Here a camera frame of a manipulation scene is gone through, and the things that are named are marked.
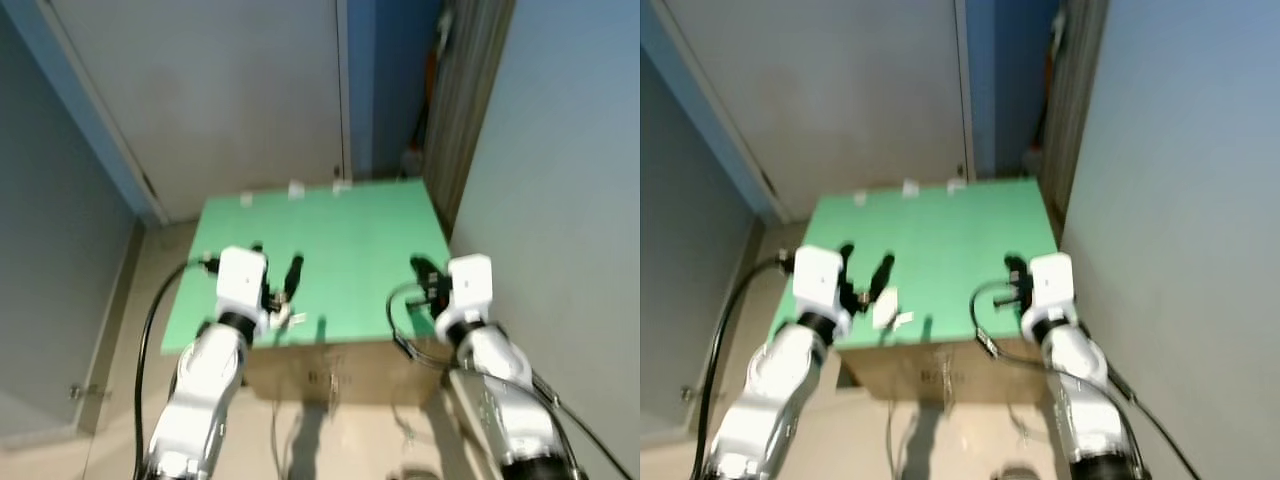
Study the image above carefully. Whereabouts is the brown cardboard box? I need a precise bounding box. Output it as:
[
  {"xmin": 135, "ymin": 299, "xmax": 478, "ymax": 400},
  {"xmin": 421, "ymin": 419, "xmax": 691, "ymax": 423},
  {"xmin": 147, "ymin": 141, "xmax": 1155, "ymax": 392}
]
[
  {"xmin": 240, "ymin": 338, "xmax": 453, "ymax": 409},
  {"xmin": 838, "ymin": 338, "xmax": 1051, "ymax": 406}
]

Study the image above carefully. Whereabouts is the white door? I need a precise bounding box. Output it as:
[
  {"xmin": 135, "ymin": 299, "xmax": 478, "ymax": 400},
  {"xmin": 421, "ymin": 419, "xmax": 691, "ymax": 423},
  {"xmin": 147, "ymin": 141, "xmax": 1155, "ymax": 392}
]
[
  {"xmin": 665, "ymin": 0, "xmax": 976, "ymax": 223},
  {"xmin": 45, "ymin": 0, "xmax": 351, "ymax": 223}
]

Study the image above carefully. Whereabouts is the blue door frame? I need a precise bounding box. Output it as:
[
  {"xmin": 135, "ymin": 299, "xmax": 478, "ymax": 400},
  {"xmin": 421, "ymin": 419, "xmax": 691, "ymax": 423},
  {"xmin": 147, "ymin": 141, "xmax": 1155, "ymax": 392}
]
[
  {"xmin": 0, "ymin": 0, "xmax": 441, "ymax": 226},
  {"xmin": 640, "ymin": 0, "xmax": 1061, "ymax": 226}
]

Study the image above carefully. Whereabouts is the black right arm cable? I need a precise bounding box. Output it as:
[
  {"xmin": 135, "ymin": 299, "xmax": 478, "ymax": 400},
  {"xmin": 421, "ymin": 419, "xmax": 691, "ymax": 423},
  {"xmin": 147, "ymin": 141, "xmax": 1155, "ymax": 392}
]
[
  {"xmin": 386, "ymin": 280, "xmax": 633, "ymax": 480},
  {"xmin": 970, "ymin": 280, "xmax": 1203, "ymax": 480}
]

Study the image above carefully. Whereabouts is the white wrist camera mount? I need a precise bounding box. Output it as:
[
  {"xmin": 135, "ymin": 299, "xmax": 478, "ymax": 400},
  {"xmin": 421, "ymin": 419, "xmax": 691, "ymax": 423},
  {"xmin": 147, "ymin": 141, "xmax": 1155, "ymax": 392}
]
[
  {"xmin": 435, "ymin": 254, "xmax": 495, "ymax": 341},
  {"xmin": 214, "ymin": 246, "xmax": 272, "ymax": 337},
  {"xmin": 792, "ymin": 244, "xmax": 852, "ymax": 337},
  {"xmin": 1020, "ymin": 252, "xmax": 1079, "ymax": 341}
]

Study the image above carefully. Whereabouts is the striped grey panel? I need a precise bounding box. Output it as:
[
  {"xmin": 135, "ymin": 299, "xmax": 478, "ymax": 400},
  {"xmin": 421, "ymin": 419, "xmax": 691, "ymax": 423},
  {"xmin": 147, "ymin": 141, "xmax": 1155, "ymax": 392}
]
[
  {"xmin": 422, "ymin": 0, "xmax": 517, "ymax": 236},
  {"xmin": 1040, "ymin": 0, "xmax": 1109, "ymax": 231}
]

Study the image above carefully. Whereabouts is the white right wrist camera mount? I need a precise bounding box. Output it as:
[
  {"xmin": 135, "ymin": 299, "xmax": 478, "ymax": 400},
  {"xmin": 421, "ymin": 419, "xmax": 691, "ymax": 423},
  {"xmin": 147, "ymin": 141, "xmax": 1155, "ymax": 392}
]
[
  {"xmin": 435, "ymin": 254, "xmax": 495, "ymax": 341},
  {"xmin": 1020, "ymin": 252, "xmax": 1079, "ymax": 341}
]

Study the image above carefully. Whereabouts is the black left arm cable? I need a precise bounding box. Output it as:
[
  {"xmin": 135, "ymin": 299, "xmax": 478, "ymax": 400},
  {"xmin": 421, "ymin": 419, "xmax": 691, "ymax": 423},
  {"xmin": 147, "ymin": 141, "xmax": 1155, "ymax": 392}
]
[
  {"xmin": 133, "ymin": 258, "xmax": 219, "ymax": 480},
  {"xmin": 695, "ymin": 256, "xmax": 796, "ymax": 480}
]

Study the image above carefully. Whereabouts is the green board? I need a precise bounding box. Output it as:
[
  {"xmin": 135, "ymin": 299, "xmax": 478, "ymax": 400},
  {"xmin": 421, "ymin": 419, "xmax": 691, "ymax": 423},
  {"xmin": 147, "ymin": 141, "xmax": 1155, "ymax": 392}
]
[
  {"xmin": 770, "ymin": 177, "xmax": 1061, "ymax": 353},
  {"xmin": 160, "ymin": 178, "xmax": 453, "ymax": 353}
]

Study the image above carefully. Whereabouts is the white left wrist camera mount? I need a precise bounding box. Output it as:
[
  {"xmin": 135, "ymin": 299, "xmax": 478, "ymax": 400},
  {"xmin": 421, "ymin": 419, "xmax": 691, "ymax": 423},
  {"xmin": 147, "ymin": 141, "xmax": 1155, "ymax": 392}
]
[
  {"xmin": 214, "ymin": 246, "xmax": 272, "ymax": 337},
  {"xmin": 792, "ymin": 244, "xmax": 852, "ymax": 337}
]

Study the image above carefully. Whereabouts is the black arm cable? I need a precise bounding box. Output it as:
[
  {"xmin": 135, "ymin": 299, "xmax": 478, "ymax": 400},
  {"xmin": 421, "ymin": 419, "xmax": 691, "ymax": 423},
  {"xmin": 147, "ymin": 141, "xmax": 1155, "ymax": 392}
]
[
  {"xmin": 133, "ymin": 258, "xmax": 219, "ymax": 480},
  {"xmin": 970, "ymin": 280, "xmax": 1203, "ymax": 480},
  {"xmin": 386, "ymin": 280, "xmax": 633, "ymax": 480},
  {"xmin": 695, "ymin": 256, "xmax": 796, "ymax": 480}
]

